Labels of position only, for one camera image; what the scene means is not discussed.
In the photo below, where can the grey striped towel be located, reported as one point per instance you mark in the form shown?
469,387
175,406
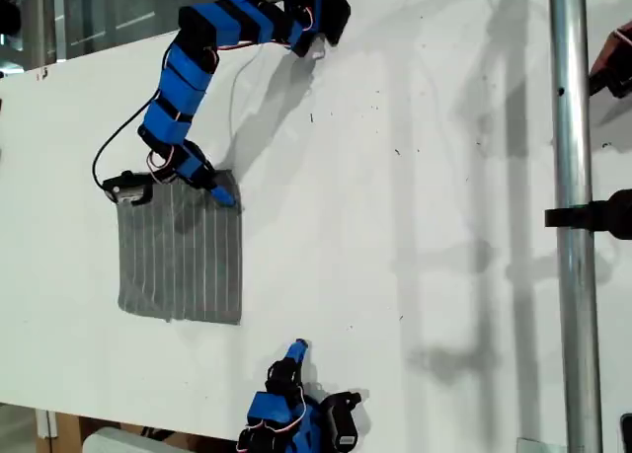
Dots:
182,265

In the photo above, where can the white box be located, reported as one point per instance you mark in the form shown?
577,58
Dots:
113,443

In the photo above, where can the wooden table leg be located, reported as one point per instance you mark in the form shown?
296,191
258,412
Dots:
69,433

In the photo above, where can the black round object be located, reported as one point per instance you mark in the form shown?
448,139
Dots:
7,16

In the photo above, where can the black clamp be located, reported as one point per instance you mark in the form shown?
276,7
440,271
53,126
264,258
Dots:
607,213

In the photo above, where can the reddish brown object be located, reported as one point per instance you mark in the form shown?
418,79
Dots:
614,58

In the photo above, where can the black camera stalk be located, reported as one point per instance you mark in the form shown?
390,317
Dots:
345,399

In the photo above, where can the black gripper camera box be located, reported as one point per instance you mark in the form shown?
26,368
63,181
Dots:
345,423
126,189

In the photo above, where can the steel post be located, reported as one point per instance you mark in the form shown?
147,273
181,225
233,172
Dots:
573,127

